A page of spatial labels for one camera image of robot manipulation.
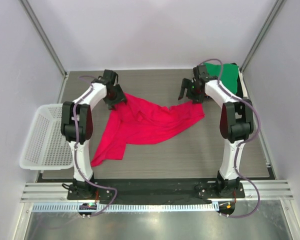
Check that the aluminium rail frame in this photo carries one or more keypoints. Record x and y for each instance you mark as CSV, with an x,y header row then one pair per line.
x,y
43,191

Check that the green folded t shirt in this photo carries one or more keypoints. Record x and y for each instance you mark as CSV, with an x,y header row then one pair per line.
x,y
229,77

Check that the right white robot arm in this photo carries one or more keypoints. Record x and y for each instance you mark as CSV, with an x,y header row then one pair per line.
x,y
235,126

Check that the white slotted cable duct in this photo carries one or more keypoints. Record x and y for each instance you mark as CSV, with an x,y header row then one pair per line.
x,y
89,207

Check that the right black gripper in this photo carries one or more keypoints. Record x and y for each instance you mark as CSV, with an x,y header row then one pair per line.
x,y
198,99

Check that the left aluminium corner post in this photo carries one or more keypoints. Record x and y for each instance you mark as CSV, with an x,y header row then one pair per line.
x,y
43,36

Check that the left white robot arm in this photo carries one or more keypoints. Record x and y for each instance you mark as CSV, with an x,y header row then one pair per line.
x,y
77,123

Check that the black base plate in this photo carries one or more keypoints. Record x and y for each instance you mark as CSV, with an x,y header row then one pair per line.
x,y
105,195

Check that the pink t shirt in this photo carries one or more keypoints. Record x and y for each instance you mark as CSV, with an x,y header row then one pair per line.
x,y
140,122

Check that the white folded t shirt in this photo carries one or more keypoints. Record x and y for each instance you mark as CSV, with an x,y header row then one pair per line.
x,y
243,86

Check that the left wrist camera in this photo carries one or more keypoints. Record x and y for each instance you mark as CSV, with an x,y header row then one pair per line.
x,y
109,77

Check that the aluminium corner post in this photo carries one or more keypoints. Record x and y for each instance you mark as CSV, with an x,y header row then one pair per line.
x,y
270,19
43,36

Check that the black folded t shirt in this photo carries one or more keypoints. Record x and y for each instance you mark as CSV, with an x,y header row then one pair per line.
x,y
239,92

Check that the white plastic basket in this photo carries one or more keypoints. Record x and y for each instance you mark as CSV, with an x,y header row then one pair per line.
x,y
45,148

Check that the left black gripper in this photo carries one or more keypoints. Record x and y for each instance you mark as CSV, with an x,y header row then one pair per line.
x,y
120,98

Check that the right aluminium corner post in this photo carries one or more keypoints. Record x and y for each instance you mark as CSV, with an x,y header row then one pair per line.
x,y
270,19

